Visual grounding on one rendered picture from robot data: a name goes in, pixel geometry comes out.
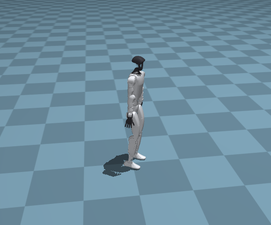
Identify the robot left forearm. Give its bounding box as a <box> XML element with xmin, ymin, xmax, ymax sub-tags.
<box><xmin>138</xmin><ymin>91</ymin><xmax>144</xmax><ymax>105</ymax></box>

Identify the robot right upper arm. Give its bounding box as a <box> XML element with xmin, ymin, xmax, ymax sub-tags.
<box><xmin>127</xmin><ymin>76</ymin><xmax>136</xmax><ymax>101</ymax></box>

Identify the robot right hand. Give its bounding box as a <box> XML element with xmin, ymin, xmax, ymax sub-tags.
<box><xmin>125</xmin><ymin>114</ymin><xmax>134</xmax><ymax>128</ymax></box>

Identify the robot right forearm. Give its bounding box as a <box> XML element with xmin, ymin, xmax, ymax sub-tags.
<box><xmin>127</xmin><ymin>96</ymin><xmax>134</xmax><ymax>117</ymax></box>

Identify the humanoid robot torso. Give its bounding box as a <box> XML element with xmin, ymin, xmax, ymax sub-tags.
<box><xmin>129</xmin><ymin>71</ymin><xmax>144</xmax><ymax>112</ymax></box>

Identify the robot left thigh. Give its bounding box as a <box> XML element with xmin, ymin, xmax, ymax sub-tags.
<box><xmin>137</xmin><ymin>105</ymin><xmax>144</xmax><ymax>134</ymax></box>

